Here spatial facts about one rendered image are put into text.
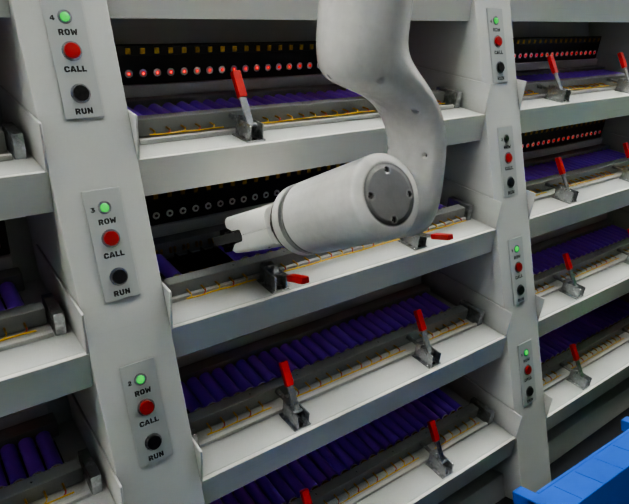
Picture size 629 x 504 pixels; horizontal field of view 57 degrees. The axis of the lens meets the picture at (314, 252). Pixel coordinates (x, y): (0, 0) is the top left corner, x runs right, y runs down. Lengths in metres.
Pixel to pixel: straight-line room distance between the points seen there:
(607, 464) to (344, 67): 0.71
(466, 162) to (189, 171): 0.55
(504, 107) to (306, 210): 0.58
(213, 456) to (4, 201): 0.40
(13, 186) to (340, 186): 0.33
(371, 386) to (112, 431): 0.40
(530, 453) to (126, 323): 0.83
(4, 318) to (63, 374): 0.09
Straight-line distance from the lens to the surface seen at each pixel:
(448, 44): 1.10
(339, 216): 0.55
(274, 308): 0.78
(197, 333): 0.73
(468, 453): 1.13
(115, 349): 0.69
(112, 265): 0.67
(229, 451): 0.81
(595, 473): 0.99
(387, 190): 0.55
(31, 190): 0.66
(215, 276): 0.77
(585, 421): 1.48
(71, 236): 0.66
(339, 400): 0.89
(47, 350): 0.70
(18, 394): 0.69
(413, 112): 0.61
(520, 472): 1.23
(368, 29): 0.55
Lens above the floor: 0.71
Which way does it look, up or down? 10 degrees down
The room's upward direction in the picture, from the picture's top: 9 degrees counter-clockwise
